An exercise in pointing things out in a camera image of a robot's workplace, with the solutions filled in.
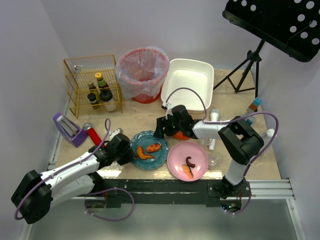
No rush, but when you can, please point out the clear black-lidded shaker jar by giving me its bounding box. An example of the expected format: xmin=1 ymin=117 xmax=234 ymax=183
xmin=100 ymin=88 xmax=117 ymax=112

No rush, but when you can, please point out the dark spice jar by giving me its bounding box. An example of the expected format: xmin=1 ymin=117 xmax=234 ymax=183
xmin=87 ymin=93 xmax=100 ymax=110

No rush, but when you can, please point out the green yellow-capped sauce bottle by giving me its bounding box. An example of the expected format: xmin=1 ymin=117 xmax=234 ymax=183
xmin=94 ymin=72 xmax=110 ymax=91

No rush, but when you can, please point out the brown-lidded seasoning bottle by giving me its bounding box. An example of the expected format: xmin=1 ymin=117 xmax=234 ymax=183
xmin=87 ymin=82 xmax=99 ymax=94

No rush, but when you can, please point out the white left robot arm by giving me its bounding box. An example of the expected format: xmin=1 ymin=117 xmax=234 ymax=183
xmin=11 ymin=129 xmax=136 ymax=225

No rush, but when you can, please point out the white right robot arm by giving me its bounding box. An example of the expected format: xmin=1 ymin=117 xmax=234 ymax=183
xmin=154 ymin=105 xmax=265 ymax=186

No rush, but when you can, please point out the orange fried food piece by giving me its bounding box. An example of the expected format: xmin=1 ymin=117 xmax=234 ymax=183
xmin=146 ymin=143 xmax=162 ymax=153

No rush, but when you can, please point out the orange plate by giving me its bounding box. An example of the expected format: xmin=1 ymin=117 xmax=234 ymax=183
xmin=173 ymin=131 xmax=189 ymax=140

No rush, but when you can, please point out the teal ornate plate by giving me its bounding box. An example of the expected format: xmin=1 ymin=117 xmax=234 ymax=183
xmin=130 ymin=130 xmax=169 ymax=170

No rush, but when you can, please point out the fried chicken wing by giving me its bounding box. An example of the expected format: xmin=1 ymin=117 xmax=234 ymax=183
xmin=136 ymin=146 xmax=155 ymax=160

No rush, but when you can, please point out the red glitter microphone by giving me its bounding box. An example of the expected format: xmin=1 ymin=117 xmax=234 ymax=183
xmin=83 ymin=122 xmax=102 ymax=146

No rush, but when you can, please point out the pink plate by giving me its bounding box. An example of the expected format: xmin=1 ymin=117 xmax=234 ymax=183
xmin=167 ymin=141 xmax=209 ymax=182

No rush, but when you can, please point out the clear glass cup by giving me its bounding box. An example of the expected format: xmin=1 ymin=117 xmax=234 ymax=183
xmin=199 ymin=138 xmax=213 ymax=147

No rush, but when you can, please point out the white microphone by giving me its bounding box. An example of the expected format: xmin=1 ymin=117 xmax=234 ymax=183
xmin=208 ymin=109 xmax=220 ymax=151

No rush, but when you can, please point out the white rectangular basin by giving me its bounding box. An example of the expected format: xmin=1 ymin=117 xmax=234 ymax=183
xmin=160 ymin=58 xmax=215 ymax=114

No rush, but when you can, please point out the salmon slice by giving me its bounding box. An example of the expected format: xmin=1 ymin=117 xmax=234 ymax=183
xmin=181 ymin=164 xmax=194 ymax=179

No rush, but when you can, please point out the red mesh waste basket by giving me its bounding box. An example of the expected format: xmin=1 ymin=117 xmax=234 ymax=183
xmin=117 ymin=47 xmax=170 ymax=104

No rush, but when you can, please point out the clear plastic bin liner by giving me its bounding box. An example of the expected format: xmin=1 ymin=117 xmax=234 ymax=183
xmin=115 ymin=45 xmax=171 ymax=100

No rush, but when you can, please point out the toy block stack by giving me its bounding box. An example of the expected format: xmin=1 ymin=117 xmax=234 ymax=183
xmin=244 ymin=97 xmax=262 ymax=125

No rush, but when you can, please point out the black music stand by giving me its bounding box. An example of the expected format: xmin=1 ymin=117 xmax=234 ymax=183
xmin=222 ymin=0 xmax=320 ymax=93

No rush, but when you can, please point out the gold wire rack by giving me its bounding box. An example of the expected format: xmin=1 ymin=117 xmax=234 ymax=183
xmin=63 ymin=54 xmax=123 ymax=118

